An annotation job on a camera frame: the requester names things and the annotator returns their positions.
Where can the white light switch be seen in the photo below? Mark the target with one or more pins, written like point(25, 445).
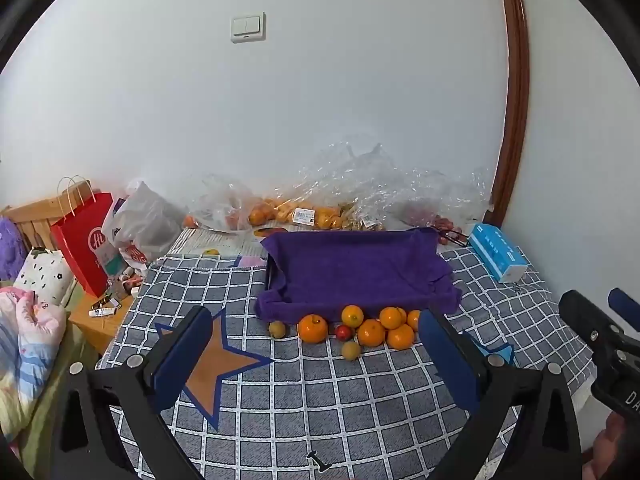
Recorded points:
point(248, 27)

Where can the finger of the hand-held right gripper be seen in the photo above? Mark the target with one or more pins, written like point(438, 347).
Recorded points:
point(627, 310)
point(585, 315)

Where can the labelled clear bag of oranges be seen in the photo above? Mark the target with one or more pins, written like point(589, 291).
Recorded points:
point(300, 210)

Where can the purple plush cloth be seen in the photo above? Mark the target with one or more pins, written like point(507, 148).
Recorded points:
point(10, 247)

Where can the red paper bag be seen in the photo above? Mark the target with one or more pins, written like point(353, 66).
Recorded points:
point(85, 245)

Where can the white plastic bag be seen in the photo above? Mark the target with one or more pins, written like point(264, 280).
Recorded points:
point(145, 225)

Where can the blue tissue box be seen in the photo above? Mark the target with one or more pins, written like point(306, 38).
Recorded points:
point(500, 252)

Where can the purple towel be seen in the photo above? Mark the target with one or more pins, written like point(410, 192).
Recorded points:
point(350, 270)

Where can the red-printed white bag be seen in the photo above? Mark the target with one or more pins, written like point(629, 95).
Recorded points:
point(132, 255)

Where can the wooden bedside table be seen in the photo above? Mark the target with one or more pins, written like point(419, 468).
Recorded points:
point(100, 327)

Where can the white tube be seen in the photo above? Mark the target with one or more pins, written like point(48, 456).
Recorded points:
point(102, 312)

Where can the brown wooden door frame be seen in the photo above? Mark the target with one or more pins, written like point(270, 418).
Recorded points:
point(515, 85)

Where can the person's right hand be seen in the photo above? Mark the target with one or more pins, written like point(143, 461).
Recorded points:
point(612, 447)

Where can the pink floral quilt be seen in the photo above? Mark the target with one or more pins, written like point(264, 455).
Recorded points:
point(27, 355)

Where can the small yellow citrus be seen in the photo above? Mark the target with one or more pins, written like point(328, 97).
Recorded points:
point(212, 251)

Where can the wooden headboard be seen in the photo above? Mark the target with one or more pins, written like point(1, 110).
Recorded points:
point(35, 215)

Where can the small yellow plum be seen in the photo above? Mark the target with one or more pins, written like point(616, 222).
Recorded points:
point(351, 350)
point(276, 329)

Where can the small red tomato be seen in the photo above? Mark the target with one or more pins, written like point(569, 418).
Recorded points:
point(343, 332)

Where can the clear bag of yellow plums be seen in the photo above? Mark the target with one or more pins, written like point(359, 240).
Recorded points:
point(365, 217)

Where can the large stemmed orange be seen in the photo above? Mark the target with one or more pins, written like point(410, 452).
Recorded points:
point(312, 328)

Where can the pink paper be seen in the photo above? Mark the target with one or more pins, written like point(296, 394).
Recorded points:
point(247, 261)

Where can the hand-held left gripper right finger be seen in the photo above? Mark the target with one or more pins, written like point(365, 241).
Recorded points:
point(447, 360)

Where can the newspaper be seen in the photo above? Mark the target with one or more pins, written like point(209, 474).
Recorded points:
point(215, 240)

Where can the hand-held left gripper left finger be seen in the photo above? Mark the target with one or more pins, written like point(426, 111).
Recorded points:
point(182, 355)

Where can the grey checked blanket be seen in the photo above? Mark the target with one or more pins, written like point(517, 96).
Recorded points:
point(300, 400)

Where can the white patterned pillow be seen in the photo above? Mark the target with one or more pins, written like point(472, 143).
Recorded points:
point(42, 272)

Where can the green bed sheet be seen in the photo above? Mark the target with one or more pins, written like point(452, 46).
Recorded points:
point(55, 400)

